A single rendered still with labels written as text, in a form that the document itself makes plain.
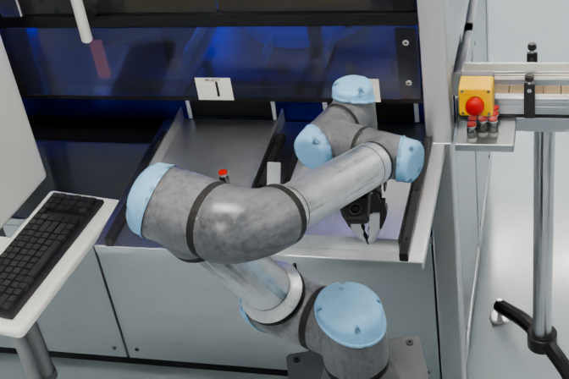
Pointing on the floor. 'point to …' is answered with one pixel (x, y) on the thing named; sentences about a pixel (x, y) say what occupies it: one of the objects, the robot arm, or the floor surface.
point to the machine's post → (455, 325)
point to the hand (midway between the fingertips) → (367, 241)
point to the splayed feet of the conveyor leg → (503, 310)
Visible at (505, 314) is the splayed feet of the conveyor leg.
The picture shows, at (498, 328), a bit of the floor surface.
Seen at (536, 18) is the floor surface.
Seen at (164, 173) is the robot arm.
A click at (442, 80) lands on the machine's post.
